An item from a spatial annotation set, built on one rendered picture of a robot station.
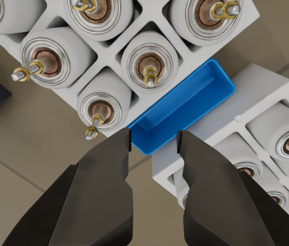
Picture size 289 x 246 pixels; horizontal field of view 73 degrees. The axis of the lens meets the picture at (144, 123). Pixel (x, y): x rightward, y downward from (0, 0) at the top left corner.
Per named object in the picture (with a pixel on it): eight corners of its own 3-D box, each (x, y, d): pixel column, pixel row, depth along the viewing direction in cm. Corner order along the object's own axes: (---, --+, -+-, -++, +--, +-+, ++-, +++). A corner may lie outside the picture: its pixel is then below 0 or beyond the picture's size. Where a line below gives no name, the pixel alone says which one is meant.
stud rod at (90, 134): (101, 118, 35) (89, 142, 28) (96, 115, 35) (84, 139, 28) (103, 114, 35) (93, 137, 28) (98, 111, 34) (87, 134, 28)
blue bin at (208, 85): (147, 135, 68) (147, 157, 57) (124, 114, 64) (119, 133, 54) (221, 76, 58) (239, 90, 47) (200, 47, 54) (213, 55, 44)
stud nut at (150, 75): (144, 86, 27) (144, 89, 26) (142, 74, 26) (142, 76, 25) (158, 84, 26) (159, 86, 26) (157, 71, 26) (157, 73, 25)
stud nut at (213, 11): (227, 14, 26) (229, 14, 25) (215, 22, 26) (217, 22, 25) (221, -1, 25) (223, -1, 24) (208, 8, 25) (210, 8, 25)
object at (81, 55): (97, 24, 45) (70, 29, 30) (102, 67, 50) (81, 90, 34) (56, 25, 46) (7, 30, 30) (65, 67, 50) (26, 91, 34)
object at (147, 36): (138, 76, 51) (134, 103, 35) (122, 38, 47) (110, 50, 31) (173, 62, 49) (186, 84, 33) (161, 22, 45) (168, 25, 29)
